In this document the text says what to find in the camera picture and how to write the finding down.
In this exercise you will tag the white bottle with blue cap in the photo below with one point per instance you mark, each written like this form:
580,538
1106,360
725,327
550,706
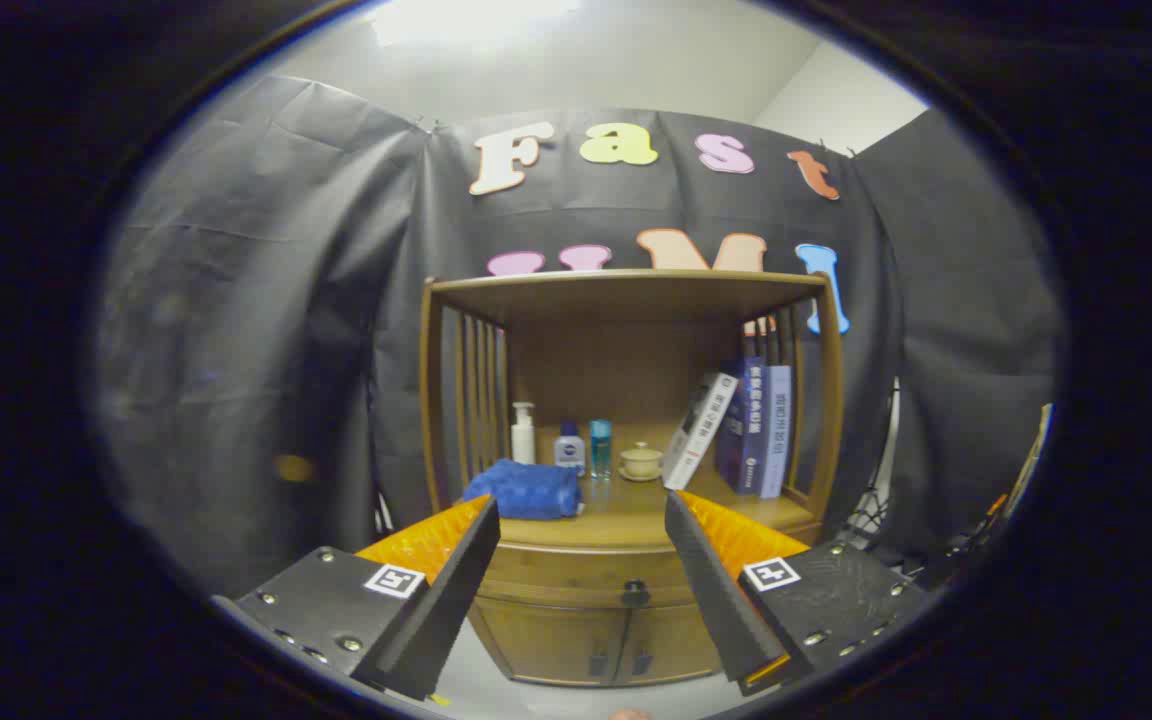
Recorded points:
569,452

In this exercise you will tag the pale lavender book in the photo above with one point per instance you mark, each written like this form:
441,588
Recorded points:
776,430

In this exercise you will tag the dark navy book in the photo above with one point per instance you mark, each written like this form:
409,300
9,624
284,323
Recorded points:
731,450

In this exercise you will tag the clear blue bottle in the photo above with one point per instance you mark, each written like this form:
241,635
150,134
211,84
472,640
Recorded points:
600,445

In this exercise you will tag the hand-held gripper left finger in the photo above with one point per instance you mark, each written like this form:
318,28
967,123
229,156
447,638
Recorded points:
446,610

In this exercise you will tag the white pump bottle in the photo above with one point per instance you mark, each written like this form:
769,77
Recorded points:
523,440

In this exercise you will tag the wooden cabinet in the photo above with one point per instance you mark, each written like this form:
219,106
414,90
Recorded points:
576,360

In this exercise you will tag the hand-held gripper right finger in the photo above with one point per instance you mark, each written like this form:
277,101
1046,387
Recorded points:
716,590

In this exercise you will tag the cream lidded teacup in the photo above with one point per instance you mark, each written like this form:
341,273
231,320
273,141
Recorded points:
641,463

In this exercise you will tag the white book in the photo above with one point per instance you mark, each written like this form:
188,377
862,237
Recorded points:
701,425

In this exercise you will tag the wooden drawer with black knob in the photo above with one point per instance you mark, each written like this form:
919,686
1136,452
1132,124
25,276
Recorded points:
576,575

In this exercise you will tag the wooden countertop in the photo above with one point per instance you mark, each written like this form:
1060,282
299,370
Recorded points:
626,510

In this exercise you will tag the blue rolled towel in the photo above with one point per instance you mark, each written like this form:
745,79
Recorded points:
526,490

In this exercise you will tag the blue book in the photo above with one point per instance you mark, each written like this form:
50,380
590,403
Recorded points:
753,430

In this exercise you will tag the wooden cabinet door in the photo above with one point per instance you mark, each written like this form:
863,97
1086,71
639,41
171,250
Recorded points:
671,640
546,640

